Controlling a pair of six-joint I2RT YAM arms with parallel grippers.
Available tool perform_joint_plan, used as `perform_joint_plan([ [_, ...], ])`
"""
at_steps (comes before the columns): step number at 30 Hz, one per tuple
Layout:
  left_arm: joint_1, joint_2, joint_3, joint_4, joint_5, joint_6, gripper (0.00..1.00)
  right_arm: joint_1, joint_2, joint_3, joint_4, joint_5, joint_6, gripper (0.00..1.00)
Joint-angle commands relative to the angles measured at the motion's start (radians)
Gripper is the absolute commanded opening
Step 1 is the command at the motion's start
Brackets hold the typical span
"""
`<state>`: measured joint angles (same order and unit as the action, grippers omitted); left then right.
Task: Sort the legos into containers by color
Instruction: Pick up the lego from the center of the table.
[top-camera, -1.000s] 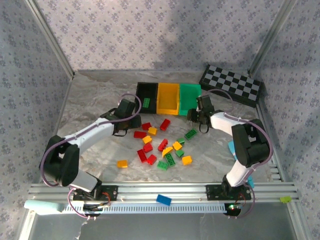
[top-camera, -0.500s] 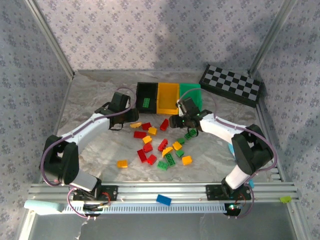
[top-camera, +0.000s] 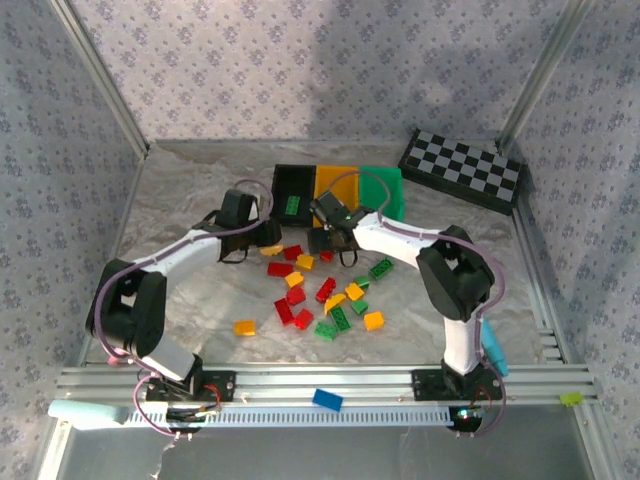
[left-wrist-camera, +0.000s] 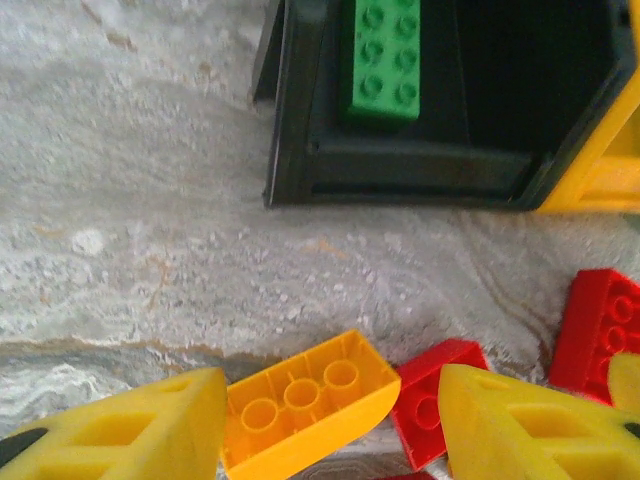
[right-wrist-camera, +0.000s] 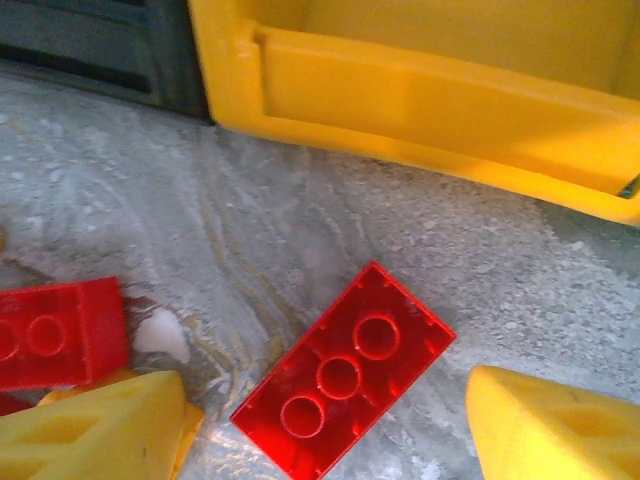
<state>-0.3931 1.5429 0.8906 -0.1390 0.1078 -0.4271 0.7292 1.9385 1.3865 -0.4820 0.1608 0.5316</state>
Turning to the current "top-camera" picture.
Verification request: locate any black plastic bin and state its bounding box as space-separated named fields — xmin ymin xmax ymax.
xmin=270 ymin=163 xmax=319 ymax=229

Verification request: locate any yellow plastic bin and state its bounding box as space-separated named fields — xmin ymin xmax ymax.
xmin=312 ymin=164 xmax=362 ymax=229

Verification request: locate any green plastic bin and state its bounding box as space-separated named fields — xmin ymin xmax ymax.
xmin=357 ymin=165 xmax=407 ymax=221

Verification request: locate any black and grey checkerboard box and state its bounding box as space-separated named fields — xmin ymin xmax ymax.
xmin=398 ymin=128 xmax=524 ymax=217

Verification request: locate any blue flat brick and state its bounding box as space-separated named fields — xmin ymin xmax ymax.
xmin=311 ymin=388 xmax=345 ymax=413

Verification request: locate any black electronics board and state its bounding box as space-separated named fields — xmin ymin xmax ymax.
xmin=447 ymin=404 xmax=489 ymax=434
xmin=164 ymin=405 xmax=224 ymax=434

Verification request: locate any pale blue foam piece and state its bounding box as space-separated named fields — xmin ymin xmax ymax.
xmin=47 ymin=399 xmax=129 ymax=431

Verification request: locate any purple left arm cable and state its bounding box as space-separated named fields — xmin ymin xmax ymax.
xmin=97 ymin=178 xmax=275 ymax=441

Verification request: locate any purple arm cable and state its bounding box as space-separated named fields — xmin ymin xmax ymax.
xmin=357 ymin=170 xmax=509 ymax=441
xmin=97 ymin=178 xmax=275 ymax=441

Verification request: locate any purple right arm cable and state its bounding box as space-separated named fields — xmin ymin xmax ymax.
xmin=357 ymin=170 xmax=509 ymax=441

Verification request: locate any long aluminium mounting rail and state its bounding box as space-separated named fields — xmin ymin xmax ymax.
xmin=55 ymin=364 xmax=600 ymax=405

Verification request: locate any aluminium side rail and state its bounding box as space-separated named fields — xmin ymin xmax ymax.
xmin=77 ymin=149 xmax=150 ymax=366
xmin=512 ymin=197 xmax=574 ymax=366

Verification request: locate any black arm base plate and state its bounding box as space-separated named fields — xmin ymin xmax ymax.
xmin=144 ymin=369 xmax=237 ymax=404
xmin=410 ymin=368 xmax=504 ymax=401

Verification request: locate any white slotted cable tray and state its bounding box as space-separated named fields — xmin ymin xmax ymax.
xmin=122 ymin=402 xmax=459 ymax=429

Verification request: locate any aluminium frame post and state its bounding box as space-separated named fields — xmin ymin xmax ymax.
xmin=494 ymin=0 xmax=599 ymax=151
xmin=49 ymin=0 xmax=151 ymax=159

